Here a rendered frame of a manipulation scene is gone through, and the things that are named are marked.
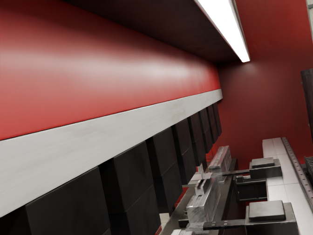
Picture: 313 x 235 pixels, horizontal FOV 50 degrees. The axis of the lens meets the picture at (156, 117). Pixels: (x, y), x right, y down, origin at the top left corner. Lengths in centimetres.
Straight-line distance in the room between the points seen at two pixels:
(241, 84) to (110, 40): 164
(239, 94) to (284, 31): 45
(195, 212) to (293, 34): 135
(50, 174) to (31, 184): 3
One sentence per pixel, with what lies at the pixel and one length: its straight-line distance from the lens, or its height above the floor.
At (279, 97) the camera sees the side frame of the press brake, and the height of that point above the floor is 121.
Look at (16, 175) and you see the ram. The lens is 33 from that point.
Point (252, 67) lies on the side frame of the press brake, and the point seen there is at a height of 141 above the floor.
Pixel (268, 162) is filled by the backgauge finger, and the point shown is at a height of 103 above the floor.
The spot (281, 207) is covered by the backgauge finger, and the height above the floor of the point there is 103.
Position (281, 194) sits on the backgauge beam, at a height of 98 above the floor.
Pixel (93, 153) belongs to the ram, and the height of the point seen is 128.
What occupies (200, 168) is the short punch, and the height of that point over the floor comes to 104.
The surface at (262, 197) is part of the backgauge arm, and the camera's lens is 181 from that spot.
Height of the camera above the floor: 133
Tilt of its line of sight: 3 degrees down
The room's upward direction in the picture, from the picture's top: 11 degrees counter-clockwise
